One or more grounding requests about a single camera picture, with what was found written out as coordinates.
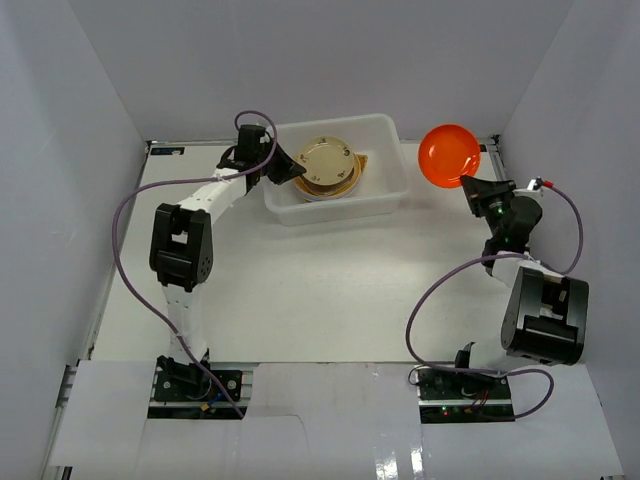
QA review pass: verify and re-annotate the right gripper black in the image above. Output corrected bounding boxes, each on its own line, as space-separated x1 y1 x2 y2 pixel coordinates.
460 176 518 241

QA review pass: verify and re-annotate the white plastic bin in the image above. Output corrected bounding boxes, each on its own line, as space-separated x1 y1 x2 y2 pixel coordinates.
264 114 408 226

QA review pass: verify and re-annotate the yellow round plate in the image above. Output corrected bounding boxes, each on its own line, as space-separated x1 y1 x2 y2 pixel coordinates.
294 181 359 202

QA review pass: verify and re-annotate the orange round plate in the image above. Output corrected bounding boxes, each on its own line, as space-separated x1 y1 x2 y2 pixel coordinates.
418 124 481 189

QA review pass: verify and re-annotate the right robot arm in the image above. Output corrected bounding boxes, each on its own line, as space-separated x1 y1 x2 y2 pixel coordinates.
451 175 589 399

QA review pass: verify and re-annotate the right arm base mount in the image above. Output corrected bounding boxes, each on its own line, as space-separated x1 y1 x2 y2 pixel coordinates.
408 366 515 425

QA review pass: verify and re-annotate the beige patterned plate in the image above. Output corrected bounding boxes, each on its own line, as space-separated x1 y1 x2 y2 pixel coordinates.
294 136 355 187

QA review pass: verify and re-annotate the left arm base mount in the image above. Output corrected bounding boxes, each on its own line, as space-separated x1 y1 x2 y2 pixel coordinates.
147 356 241 420

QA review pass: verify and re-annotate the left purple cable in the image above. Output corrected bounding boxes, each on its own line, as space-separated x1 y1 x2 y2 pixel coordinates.
113 110 279 419

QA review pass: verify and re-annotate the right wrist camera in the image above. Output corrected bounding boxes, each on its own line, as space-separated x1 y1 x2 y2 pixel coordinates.
526 177 554 192

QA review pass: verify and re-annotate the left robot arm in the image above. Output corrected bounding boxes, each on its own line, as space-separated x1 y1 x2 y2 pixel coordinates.
149 125 306 399

